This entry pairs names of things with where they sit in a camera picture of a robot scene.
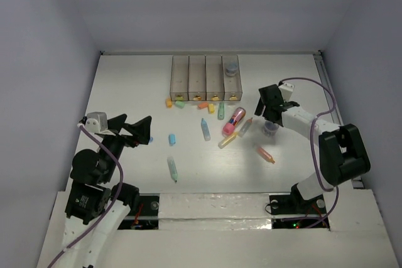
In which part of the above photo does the small clear jar blue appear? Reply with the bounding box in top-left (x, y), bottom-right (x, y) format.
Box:
top-left (262, 121), bottom-right (280, 137)

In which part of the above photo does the grey orange-tip highlighter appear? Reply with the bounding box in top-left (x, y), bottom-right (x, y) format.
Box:
top-left (238, 117), bottom-right (253, 137)

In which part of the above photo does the blue pen cap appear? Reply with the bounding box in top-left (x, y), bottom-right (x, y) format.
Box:
top-left (168, 134), bottom-right (176, 146)

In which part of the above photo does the green highlighter pen top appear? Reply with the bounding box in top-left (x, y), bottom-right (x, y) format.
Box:
top-left (217, 102), bottom-right (225, 121)

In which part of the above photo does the green highlighter pen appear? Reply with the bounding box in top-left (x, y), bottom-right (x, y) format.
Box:
top-left (167, 156), bottom-right (178, 183)
top-left (217, 102), bottom-right (225, 121)

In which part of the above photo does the blue highlighter pen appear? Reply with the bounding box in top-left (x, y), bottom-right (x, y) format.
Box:
top-left (200, 118), bottom-right (211, 141)

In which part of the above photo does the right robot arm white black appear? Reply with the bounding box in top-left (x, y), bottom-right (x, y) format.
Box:
top-left (255, 82), bottom-right (371, 215)

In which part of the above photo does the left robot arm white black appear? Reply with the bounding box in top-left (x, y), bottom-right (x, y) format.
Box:
top-left (49, 112), bottom-right (152, 267)

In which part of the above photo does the clear bin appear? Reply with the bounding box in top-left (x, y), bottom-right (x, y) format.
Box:
top-left (205, 55), bottom-right (224, 101)
top-left (188, 55), bottom-right (206, 101)
top-left (222, 55), bottom-right (242, 102)
top-left (170, 55), bottom-right (189, 101)

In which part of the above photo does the orange highlighter pen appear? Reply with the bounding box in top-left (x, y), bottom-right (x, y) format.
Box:
top-left (254, 145), bottom-right (275, 164)

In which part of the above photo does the orange-yellow pen cap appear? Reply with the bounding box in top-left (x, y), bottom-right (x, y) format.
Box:
top-left (165, 98), bottom-right (173, 108)

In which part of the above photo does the yellow highlighter pen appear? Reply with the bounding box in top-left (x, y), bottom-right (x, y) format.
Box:
top-left (218, 132), bottom-right (238, 149)

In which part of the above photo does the green pen cap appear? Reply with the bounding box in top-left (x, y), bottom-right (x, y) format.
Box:
top-left (175, 100), bottom-right (185, 109)

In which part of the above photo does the green highlighter pen bottom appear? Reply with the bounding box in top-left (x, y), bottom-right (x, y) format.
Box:
top-left (167, 156), bottom-right (178, 183)

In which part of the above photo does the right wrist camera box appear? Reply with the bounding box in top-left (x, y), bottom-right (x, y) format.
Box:
top-left (278, 82), bottom-right (295, 102)

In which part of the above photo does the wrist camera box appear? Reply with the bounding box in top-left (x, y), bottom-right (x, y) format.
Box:
top-left (84, 112), bottom-right (108, 134)
top-left (278, 82), bottom-right (295, 102)

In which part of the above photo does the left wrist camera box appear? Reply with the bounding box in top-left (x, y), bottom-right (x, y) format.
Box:
top-left (84, 112), bottom-right (108, 134)

